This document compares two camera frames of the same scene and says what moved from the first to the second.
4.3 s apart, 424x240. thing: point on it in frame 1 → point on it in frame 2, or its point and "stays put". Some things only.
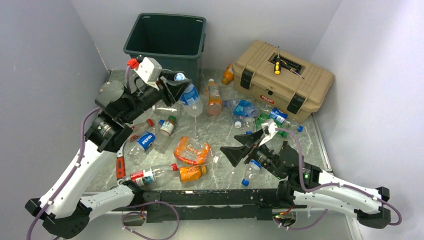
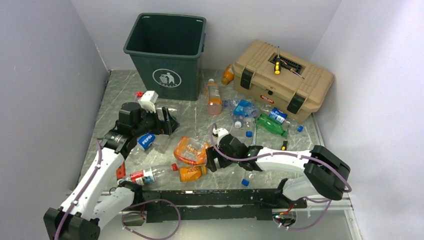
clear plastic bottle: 253,168 stays put
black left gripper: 171,88 → 167,127
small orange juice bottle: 191,173 stays put
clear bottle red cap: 151,175 stays put
